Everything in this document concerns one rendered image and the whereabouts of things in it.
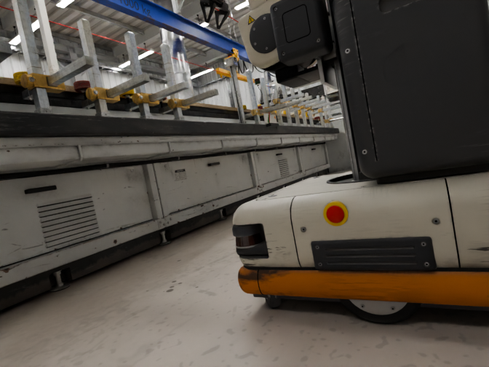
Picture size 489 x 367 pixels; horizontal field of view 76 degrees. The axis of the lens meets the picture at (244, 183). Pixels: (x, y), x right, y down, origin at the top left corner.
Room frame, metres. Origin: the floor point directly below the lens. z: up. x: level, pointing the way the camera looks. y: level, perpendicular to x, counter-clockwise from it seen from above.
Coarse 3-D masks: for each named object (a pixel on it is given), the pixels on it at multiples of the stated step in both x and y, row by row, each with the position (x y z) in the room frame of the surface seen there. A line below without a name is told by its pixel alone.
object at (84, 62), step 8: (88, 56) 1.08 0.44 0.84; (72, 64) 1.11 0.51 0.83; (80, 64) 1.09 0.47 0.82; (88, 64) 1.08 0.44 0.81; (56, 72) 1.16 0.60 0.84; (64, 72) 1.14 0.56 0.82; (72, 72) 1.12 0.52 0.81; (80, 72) 1.13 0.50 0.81; (48, 80) 1.19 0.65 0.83; (56, 80) 1.16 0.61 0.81; (64, 80) 1.18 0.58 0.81; (24, 96) 1.28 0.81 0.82; (32, 96) 1.28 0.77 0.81
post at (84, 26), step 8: (80, 24) 1.38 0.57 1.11; (88, 24) 1.40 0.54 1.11; (80, 32) 1.39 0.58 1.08; (88, 32) 1.39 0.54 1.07; (88, 40) 1.38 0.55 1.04; (88, 48) 1.38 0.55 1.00; (96, 56) 1.41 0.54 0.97; (96, 64) 1.40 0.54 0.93; (88, 72) 1.39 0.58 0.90; (96, 72) 1.39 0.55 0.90; (96, 80) 1.38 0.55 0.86; (96, 104) 1.39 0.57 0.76; (104, 104) 1.40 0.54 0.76; (96, 112) 1.39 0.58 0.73
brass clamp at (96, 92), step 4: (88, 88) 1.36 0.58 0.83; (92, 88) 1.36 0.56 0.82; (96, 88) 1.37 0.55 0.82; (100, 88) 1.39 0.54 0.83; (104, 88) 1.40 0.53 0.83; (88, 92) 1.36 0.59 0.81; (92, 92) 1.35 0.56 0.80; (96, 92) 1.36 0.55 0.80; (100, 92) 1.38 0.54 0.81; (104, 92) 1.40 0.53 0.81; (88, 96) 1.37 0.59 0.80; (92, 96) 1.35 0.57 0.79; (96, 96) 1.37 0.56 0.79; (100, 96) 1.38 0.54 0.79; (104, 96) 1.39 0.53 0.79; (116, 96) 1.45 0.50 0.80; (92, 100) 1.39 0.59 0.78; (108, 100) 1.43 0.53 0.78; (112, 100) 1.44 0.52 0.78; (116, 100) 1.46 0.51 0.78
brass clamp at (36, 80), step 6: (24, 78) 1.14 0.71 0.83; (30, 78) 1.14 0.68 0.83; (36, 78) 1.16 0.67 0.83; (42, 78) 1.18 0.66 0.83; (24, 84) 1.15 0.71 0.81; (30, 84) 1.15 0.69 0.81; (36, 84) 1.16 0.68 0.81; (42, 84) 1.18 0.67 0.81; (48, 84) 1.19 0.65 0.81; (60, 84) 1.23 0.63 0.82; (48, 90) 1.22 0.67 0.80; (54, 90) 1.23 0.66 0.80; (60, 90) 1.24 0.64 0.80
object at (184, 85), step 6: (180, 84) 1.51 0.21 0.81; (186, 84) 1.51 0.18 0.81; (162, 90) 1.57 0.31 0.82; (168, 90) 1.55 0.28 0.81; (174, 90) 1.53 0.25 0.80; (180, 90) 1.54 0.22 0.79; (150, 96) 1.62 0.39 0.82; (156, 96) 1.60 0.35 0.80; (162, 96) 1.58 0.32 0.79; (132, 102) 1.69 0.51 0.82; (126, 108) 1.71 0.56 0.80; (132, 108) 1.71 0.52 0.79
